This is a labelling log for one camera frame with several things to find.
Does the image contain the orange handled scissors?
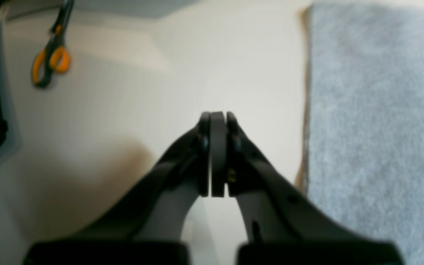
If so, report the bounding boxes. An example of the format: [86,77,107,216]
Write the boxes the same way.
[31,0,75,89]

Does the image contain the grey T-shirt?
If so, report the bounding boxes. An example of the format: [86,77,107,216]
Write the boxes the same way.
[305,2,424,265]

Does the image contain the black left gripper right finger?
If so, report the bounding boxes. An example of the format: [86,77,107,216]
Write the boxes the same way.
[211,112,404,265]

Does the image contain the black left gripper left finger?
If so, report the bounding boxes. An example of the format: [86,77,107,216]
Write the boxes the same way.
[22,112,211,265]

